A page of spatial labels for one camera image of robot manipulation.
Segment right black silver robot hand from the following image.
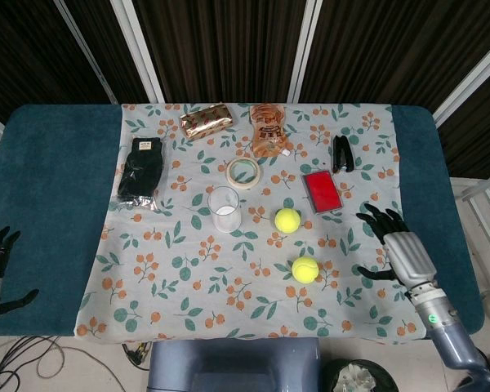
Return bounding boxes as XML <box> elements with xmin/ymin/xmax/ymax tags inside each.
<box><xmin>355</xmin><ymin>203</ymin><xmax>439</xmax><ymax>292</ymax></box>

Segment yellow tennis ball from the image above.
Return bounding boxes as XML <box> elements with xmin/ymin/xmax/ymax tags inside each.
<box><xmin>291</xmin><ymin>256</ymin><xmax>320</xmax><ymax>283</ymax></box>
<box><xmin>274</xmin><ymin>207</ymin><xmax>302</xmax><ymax>234</ymax></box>

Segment white metal rack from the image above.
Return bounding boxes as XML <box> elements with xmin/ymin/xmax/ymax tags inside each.
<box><xmin>451</xmin><ymin>169</ymin><xmax>490</xmax><ymax>287</ymax></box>

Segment red ink pad box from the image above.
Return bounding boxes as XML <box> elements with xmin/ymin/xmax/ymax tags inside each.
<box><xmin>301</xmin><ymin>171</ymin><xmax>345</xmax><ymax>215</ymax></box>

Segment black stapler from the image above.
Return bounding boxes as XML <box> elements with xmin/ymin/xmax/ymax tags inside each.
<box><xmin>331</xmin><ymin>135</ymin><xmax>355</xmax><ymax>174</ymax></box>

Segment teal table cover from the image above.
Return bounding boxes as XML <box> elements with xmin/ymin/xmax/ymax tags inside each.
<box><xmin>0</xmin><ymin>104</ymin><xmax>486</xmax><ymax>338</ymax></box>

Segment black waste bin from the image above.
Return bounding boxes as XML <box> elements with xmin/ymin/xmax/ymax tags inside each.
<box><xmin>322</xmin><ymin>358</ymin><xmax>398</xmax><ymax>392</ymax></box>

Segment beige masking tape roll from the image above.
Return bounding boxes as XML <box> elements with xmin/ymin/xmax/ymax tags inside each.
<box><xmin>226</xmin><ymin>157</ymin><xmax>264</xmax><ymax>190</ymax></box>

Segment black gloves in plastic pack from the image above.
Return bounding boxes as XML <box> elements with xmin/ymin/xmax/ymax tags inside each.
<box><xmin>113</xmin><ymin>136</ymin><xmax>172</xmax><ymax>212</ymax></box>

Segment orange snack bag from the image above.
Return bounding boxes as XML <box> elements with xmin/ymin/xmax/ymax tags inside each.
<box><xmin>248</xmin><ymin>103</ymin><xmax>293</xmax><ymax>158</ymax></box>

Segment clear plastic cup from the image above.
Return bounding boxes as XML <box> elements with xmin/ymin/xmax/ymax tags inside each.
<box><xmin>207</xmin><ymin>185</ymin><xmax>242</xmax><ymax>234</ymax></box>

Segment floral print tablecloth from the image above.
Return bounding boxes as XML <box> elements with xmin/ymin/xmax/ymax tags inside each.
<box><xmin>73</xmin><ymin>101</ymin><xmax>429</xmax><ymax>342</ymax></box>

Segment blue-grey robot torso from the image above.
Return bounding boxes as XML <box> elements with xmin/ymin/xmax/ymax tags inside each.
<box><xmin>146</xmin><ymin>338</ymin><xmax>322</xmax><ymax>392</ymax></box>

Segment gold foil snack package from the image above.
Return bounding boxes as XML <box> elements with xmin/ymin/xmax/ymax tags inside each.
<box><xmin>179</xmin><ymin>104</ymin><xmax>235</xmax><ymax>141</ymax></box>

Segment black floor cables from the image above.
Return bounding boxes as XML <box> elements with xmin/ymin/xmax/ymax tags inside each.
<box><xmin>0</xmin><ymin>335</ymin><xmax>85</xmax><ymax>392</ymax></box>

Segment yellow-green cable bundle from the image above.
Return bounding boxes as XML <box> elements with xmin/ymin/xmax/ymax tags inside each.
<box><xmin>121</xmin><ymin>341</ymin><xmax>153</xmax><ymax>371</ymax></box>

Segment white partition frame post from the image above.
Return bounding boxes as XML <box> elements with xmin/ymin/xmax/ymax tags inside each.
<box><xmin>109</xmin><ymin>0</ymin><xmax>165</xmax><ymax>103</ymax></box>
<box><xmin>287</xmin><ymin>0</ymin><xmax>324</xmax><ymax>103</ymax></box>
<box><xmin>53</xmin><ymin>0</ymin><xmax>118</xmax><ymax>104</ymax></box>
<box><xmin>431</xmin><ymin>30</ymin><xmax>490</xmax><ymax>126</ymax></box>

